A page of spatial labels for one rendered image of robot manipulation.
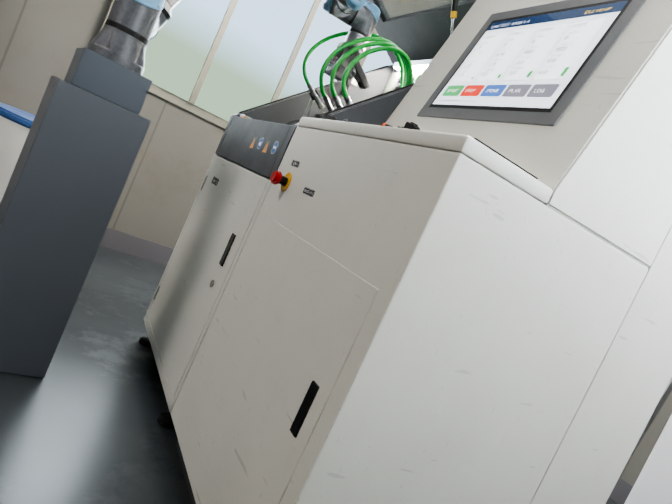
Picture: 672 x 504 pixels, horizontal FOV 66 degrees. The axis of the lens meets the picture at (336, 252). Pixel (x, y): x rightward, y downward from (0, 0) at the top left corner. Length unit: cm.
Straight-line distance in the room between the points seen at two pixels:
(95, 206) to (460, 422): 109
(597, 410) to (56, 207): 141
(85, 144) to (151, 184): 188
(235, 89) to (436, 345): 276
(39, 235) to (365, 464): 105
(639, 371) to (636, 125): 57
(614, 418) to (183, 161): 276
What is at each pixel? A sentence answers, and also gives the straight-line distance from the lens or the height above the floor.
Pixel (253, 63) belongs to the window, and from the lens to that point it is 350.
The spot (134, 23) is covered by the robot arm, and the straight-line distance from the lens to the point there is 161.
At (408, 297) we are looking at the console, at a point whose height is 71.
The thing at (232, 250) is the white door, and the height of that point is 56.
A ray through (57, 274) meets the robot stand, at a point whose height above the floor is 31.
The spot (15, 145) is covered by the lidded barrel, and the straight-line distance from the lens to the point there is 271.
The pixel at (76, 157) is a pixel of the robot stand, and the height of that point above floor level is 63.
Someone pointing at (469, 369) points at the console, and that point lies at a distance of 99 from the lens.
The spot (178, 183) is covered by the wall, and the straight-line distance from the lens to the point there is 343.
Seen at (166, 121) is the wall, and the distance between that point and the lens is 336.
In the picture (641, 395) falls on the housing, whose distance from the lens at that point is 144.
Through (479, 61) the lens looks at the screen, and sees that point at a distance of 145.
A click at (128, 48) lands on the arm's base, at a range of 160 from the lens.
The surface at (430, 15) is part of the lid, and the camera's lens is 204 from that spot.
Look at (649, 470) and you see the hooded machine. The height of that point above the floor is 37.
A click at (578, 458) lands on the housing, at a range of 136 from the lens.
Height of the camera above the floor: 79
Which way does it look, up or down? 4 degrees down
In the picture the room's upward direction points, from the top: 25 degrees clockwise
